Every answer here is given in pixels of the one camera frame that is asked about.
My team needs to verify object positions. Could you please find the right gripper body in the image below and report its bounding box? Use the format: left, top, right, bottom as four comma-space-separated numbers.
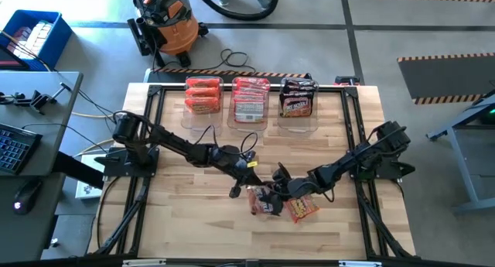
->
288, 173, 322, 200

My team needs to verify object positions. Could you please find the red black device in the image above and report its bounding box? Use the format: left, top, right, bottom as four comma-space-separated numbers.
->
334, 75, 360, 86

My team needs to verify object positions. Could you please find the black power cord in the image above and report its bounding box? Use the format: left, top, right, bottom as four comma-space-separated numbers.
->
146, 46, 257, 73

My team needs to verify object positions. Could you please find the white red boxes stack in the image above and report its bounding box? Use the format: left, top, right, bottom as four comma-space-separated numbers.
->
6, 20, 54, 61

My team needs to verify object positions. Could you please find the yellow cable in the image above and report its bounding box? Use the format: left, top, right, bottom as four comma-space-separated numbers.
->
0, 26, 123, 156

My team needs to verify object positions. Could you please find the black backlit keyboard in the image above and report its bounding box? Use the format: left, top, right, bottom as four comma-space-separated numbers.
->
0, 122, 43, 176

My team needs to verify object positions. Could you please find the black aluminium frame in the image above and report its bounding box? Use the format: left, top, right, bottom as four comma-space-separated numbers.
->
87, 84, 417, 260

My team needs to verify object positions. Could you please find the dark flat case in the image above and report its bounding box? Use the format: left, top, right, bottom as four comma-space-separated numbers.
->
0, 46, 30, 71

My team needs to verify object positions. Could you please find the clear plastic bin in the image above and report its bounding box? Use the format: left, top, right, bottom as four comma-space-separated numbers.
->
180, 76, 225, 137
277, 77, 320, 133
227, 77, 271, 133

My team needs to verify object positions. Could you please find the black desk clamp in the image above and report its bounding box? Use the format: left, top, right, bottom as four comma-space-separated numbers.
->
0, 82, 73, 115

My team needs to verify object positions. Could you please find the silver metal bracket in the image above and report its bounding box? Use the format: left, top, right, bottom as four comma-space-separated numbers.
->
122, 258, 167, 267
338, 260, 383, 267

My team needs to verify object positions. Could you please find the orange shop vacuum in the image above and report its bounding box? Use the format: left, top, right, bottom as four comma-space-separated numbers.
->
126, 0, 210, 69

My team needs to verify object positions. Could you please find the grey metal cart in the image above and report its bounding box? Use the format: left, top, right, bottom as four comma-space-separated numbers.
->
425, 91, 495, 214

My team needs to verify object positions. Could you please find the white printed box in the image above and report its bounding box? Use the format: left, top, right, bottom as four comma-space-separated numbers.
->
75, 154, 105, 200

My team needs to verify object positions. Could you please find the green-lit black device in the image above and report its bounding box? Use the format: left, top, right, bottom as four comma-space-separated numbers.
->
479, 100, 495, 125

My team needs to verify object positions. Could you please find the black fire noodle pack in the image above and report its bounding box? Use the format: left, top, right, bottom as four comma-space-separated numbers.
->
283, 77, 318, 87
247, 184, 287, 217
281, 84, 316, 98
280, 95, 315, 118

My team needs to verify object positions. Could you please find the grey desk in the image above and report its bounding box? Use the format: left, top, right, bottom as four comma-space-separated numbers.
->
0, 70, 84, 262

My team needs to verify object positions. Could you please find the black computer mouse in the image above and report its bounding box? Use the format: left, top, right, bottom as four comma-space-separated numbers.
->
13, 178, 42, 216

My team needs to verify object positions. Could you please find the blue plastic crate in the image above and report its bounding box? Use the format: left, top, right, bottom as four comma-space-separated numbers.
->
0, 9, 73, 71

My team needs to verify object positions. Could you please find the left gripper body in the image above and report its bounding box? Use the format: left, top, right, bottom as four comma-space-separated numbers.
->
210, 145, 258, 179

